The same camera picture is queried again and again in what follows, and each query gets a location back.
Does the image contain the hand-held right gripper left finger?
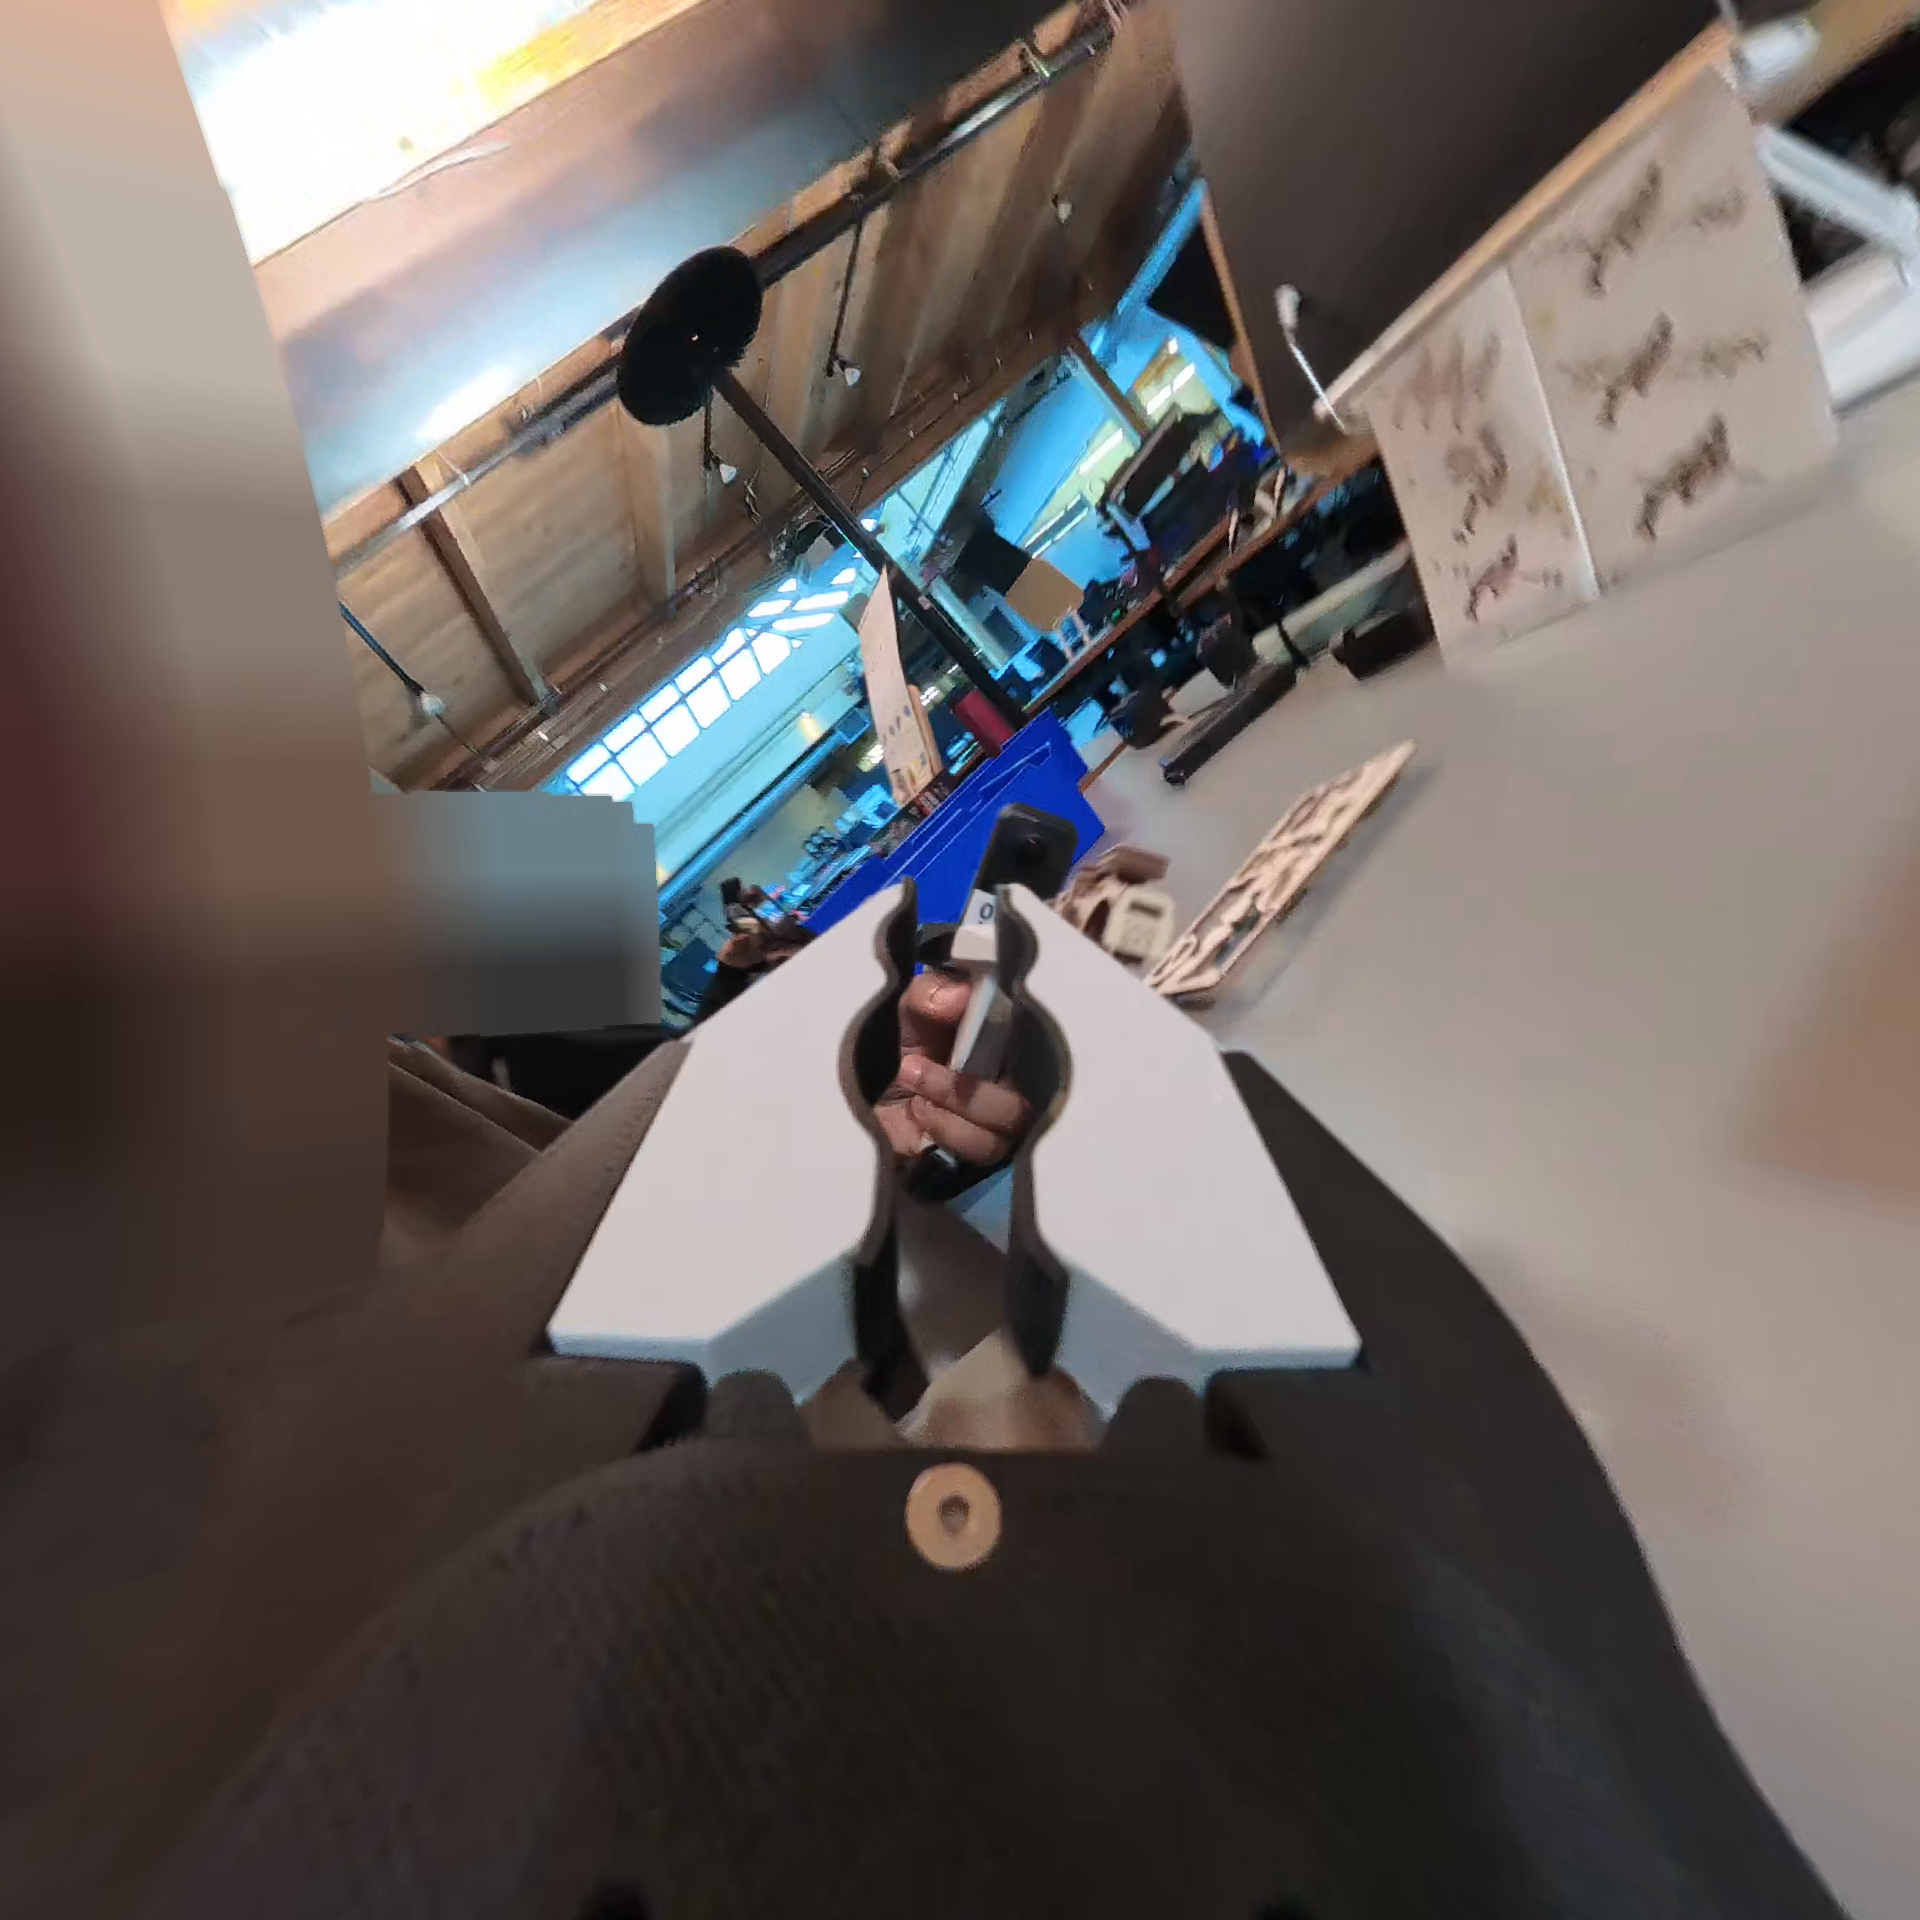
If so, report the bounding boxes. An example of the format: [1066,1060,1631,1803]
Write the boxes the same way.
[546,879,920,1376]

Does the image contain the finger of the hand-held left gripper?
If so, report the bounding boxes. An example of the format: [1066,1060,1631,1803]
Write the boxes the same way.
[948,966,1026,1080]

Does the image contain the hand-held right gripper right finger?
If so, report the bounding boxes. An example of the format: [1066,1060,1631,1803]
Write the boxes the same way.
[990,882,1368,1421]

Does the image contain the wooden puzzle model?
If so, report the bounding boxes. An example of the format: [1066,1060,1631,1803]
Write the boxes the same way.
[1048,843,1182,963]

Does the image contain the white desk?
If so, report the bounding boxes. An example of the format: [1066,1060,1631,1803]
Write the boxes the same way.
[959,359,1920,1920]

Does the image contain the person's left hand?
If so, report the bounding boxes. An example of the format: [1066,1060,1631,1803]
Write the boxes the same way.
[874,973,1040,1168]

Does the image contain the large blue plastic bin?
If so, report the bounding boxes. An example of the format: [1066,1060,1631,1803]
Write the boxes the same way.
[806,710,1114,943]

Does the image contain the wooden puzzle sheet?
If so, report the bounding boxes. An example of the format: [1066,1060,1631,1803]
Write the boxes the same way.
[1143,740,1417,1000]

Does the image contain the person's beige trousers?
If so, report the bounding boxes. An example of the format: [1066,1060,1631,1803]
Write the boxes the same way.
[384,1031,688,1208]

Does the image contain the black floor lamp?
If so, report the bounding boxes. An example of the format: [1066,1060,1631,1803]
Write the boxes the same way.
[615,247,1040,724]

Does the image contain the illustrated instruction sheet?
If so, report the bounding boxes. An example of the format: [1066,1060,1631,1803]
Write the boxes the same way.
[1366,63,1842,672]

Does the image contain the dark flat screen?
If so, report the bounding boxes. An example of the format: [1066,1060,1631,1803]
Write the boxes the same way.
[1170,0,1729,442]

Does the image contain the white cable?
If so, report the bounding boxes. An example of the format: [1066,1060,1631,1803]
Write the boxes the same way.
[1276,283,1342,424]

